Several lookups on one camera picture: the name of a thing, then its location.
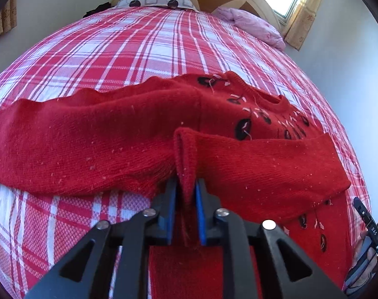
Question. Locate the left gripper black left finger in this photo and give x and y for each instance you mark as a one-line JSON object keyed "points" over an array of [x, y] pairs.
{"points": [[111, 260]]}

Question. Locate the right hand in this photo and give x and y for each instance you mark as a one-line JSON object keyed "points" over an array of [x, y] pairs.
{"points": [[364, 262]]}

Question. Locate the beige curtain left wall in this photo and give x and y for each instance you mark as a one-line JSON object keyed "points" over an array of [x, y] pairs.
{"points": [[8, 17]]}

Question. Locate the red knit sweater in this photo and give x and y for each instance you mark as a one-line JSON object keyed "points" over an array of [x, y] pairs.
{"points": [[102, 155]]}

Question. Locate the dark cloth beside pillow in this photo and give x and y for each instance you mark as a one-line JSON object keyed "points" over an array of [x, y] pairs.
{"points": [[99, 8]]}

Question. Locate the red white plaid bedspread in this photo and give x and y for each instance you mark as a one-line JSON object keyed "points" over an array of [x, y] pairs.
{"points": [[124, 47]]}

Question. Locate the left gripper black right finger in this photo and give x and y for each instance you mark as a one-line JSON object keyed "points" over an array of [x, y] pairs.
{"points": [[259, 260]]}

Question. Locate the beige curtain by headboard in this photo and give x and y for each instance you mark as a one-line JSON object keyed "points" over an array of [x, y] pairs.
{"points": [[297, 26]]}

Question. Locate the pink pillow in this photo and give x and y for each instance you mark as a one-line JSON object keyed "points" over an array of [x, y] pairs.
{"points": [[252, 24]]}

